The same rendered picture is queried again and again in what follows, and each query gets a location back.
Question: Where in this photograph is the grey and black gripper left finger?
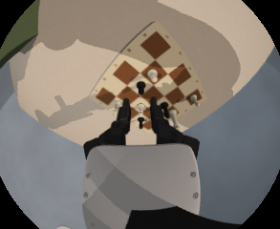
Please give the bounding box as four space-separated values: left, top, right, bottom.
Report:
83 98 131 159

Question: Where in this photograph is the white pawn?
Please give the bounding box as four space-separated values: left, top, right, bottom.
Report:
137 103 144 116
147 69 158 82
190 94 200 107

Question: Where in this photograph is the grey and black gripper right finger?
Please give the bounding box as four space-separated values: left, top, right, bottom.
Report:
150 97 200 160

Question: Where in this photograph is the brown and cream chessboard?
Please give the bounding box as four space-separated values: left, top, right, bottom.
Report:
89 21 207 133

